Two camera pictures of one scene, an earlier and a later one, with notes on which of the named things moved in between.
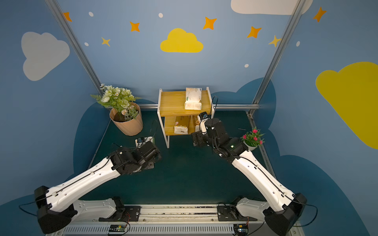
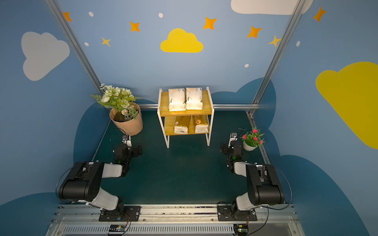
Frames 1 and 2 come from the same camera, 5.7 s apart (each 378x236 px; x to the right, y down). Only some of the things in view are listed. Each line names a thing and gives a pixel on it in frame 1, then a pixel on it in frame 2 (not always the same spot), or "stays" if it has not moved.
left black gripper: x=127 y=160 → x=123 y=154
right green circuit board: x=240 y=229 stays
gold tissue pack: x=181 y=125 stays
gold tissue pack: x=196 y=123 stays
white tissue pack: x=193 y=99 stays
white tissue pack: x=146 y=139 → x=176 y=100
